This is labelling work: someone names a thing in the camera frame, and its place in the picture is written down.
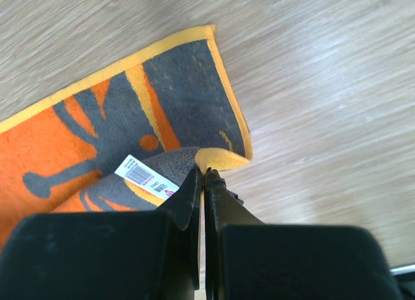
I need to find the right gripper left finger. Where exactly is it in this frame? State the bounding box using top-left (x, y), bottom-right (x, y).
top-left (1, 168), bottom-right (202, 299)

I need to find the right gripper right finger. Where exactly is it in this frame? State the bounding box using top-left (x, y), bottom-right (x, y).
top-left (204, 169), bottom-right (402, 299)

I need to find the grey orange towel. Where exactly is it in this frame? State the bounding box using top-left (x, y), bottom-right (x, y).
top-left (1, 25), bottom-right (253, 243)

